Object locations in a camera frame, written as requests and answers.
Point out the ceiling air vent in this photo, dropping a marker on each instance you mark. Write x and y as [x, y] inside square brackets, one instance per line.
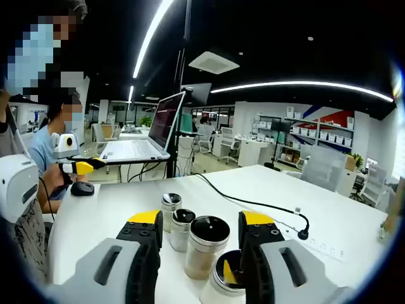
[213, 62]

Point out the person's left hand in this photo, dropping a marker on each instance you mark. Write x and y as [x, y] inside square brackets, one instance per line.
[53, 182]

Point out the white power strip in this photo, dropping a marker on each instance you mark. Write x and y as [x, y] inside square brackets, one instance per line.
[319, 245]

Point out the small brown-filled seasoning bottle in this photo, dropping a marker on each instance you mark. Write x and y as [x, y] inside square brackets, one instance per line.
[171, 209]

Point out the white chest device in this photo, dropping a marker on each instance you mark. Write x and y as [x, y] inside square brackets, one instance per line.
[17, 187]

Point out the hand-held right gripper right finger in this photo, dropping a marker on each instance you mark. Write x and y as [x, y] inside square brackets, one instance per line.
[316, 278]

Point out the straight ceiling light strip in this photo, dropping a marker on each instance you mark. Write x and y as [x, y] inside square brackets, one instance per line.
[300, 84]

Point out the green potted plant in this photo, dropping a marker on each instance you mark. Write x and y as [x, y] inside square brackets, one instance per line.
[358, 158]

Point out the large brown-filled seasoning bottle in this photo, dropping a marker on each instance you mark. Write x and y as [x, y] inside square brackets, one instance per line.
[205, 250]

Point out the small white-filled seasoning bottle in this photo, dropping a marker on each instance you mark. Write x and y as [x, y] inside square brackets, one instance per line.
[182, 231]

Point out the person's patterned shirt torso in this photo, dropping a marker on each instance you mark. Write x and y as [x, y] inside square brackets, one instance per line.
[28, 240]

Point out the white laptop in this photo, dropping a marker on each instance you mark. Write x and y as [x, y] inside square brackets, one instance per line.
[133, 150]

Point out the storage shelf with white boxes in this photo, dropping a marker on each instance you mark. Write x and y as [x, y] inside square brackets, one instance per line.
[319, 133]

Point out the black screen on stand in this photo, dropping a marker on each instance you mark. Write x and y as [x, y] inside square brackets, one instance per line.
[280, 125]

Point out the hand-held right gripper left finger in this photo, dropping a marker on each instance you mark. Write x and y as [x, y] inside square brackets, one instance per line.
[79, 282]

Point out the white office chair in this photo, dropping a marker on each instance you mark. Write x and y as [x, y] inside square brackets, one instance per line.
[373, 183]

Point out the teal panel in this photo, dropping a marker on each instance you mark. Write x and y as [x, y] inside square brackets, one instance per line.
[186, 123]

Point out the brown box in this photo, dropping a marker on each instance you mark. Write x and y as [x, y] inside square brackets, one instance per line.
[350, 164]

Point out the grey office chair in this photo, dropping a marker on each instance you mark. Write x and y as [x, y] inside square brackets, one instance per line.
[324, 168]

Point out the long curved ceiling light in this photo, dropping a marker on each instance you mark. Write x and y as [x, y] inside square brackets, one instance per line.
[148, 38]

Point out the black computer mouse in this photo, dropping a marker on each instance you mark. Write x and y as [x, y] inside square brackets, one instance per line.
[83, 189]

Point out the black laptop stand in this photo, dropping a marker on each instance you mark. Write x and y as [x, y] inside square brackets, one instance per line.
[171, 164]

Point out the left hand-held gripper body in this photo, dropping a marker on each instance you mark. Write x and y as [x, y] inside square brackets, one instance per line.
[66, 147]

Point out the dark monitor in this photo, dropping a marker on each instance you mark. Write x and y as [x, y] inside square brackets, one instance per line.
[197, 93]

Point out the large white-filled seasoning bottle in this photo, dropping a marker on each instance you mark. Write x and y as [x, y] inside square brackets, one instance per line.
[218, 288]

